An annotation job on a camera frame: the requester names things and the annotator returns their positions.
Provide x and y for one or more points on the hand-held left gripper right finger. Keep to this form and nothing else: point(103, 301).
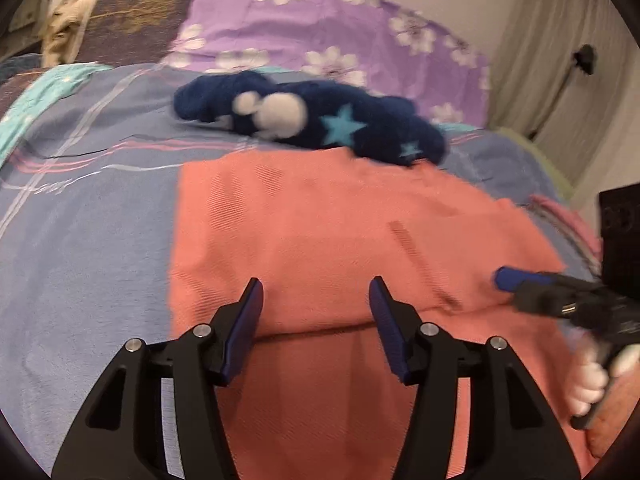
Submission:
point(387, 321)

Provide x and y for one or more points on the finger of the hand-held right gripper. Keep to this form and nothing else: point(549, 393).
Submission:
point(515, 279)

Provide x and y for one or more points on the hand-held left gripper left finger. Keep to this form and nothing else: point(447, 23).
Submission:
point(246, 321)

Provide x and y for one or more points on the coral knit garment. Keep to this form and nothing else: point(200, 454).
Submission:
point(320, 240)

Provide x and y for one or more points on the person's right forearm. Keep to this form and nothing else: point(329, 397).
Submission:
point(617, 420)

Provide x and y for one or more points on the pile of folded pink clothes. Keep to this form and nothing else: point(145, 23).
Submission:
point(570, 220)

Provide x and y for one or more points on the person's right hand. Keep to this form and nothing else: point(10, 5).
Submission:
point(590, 382)

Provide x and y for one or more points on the light green bedding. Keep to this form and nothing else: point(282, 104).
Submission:
point(555, 165)

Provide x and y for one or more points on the black tripod stand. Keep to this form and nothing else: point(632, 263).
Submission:
point(582, 60)

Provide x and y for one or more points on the blue plaid bed sheet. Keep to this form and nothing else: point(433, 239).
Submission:
point(90, 220)

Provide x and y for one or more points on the navy star print garment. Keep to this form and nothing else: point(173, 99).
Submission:
point(370, 122)

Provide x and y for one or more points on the cream curtain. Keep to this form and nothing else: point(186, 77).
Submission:
point(550, 35)

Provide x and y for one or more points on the purple floral pillow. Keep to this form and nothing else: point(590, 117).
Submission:
point(300, 25)

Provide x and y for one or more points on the teal patterned cloth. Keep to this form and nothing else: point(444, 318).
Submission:
point(45, 92)

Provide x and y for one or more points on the dark brown patterned pillow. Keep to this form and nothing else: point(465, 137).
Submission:
point(135, 15)

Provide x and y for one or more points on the beige patterned cloth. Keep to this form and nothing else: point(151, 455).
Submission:
point(67, 30)

